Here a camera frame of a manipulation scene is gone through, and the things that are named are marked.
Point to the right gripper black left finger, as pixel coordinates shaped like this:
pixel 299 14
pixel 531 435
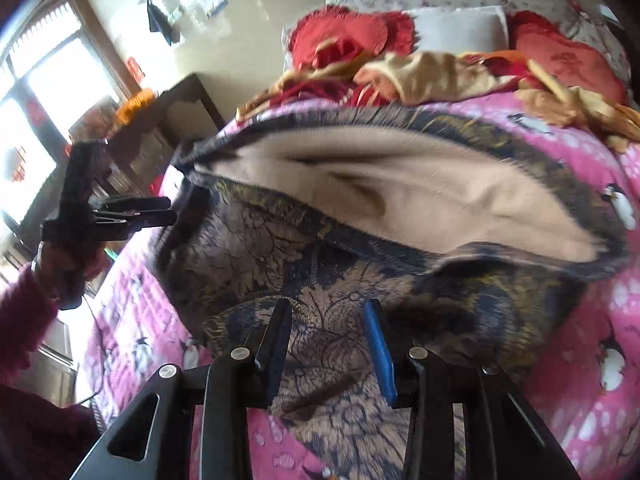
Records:
pixel 152 437

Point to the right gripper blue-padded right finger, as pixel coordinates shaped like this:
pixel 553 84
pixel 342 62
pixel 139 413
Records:
pixel 503 436

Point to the dark floral patterned garment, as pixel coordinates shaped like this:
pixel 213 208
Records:
pixel 475 243

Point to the maroon left sleeve forearm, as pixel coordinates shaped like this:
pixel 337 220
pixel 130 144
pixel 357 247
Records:
pixel 39 438

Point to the left hand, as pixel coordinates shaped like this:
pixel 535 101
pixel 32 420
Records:
pixel 60 278

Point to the dark wooden side table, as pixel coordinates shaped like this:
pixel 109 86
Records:
pixel 142 150

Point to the pink penguin blanket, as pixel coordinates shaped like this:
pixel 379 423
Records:
pixel 584 382

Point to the yellow plastic basket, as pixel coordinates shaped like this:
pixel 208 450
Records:
pixel 134 106

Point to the bright window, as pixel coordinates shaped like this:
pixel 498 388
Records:
pixel 52 76

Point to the red gold satin blanket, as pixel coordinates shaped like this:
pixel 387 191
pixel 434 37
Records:
pixel 343 72

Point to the red heart pillow left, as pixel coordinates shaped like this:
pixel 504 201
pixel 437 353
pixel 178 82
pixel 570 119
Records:
pixel 337 34

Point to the red heart pillow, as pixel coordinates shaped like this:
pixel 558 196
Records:
pixel 337 34
pixel 593 59

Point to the red heart pillow right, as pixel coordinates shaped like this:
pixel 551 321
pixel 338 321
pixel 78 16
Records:
pixel 593 59

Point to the white plain pillow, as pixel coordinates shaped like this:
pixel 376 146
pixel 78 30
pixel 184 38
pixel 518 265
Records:
pixel 459 31

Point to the dark cloth hanging on wall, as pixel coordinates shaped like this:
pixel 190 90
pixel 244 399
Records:
pixel 158 22

